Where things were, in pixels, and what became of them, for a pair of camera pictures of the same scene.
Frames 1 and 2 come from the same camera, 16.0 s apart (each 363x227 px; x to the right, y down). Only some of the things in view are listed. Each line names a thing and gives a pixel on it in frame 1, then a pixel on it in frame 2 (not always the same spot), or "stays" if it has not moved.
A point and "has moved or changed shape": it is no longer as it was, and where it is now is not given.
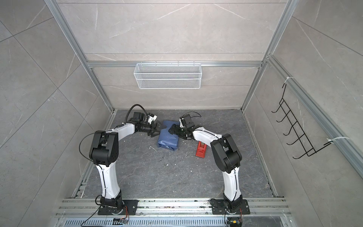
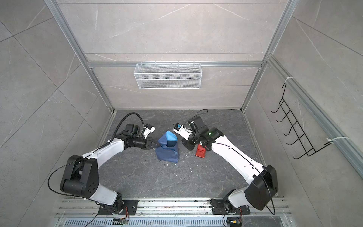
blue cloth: (167, 139) has moved or changed shape
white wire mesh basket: (171, 76) stays
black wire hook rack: (309, 150) stays
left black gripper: (154, 130) → (150, 144)
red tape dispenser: (201, 149) stays
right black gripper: (175, 126) → (186, 143)
